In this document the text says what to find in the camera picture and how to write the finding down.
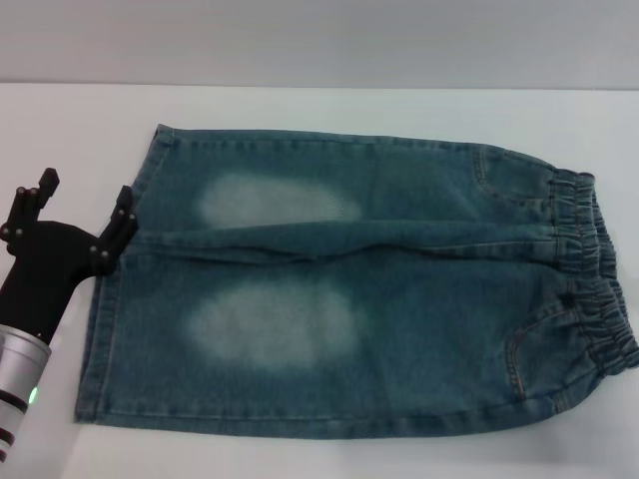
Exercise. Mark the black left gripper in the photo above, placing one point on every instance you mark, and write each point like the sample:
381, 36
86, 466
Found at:
45, 269

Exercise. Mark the blue denim shorts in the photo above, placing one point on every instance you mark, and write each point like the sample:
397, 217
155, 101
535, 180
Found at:
349, 309

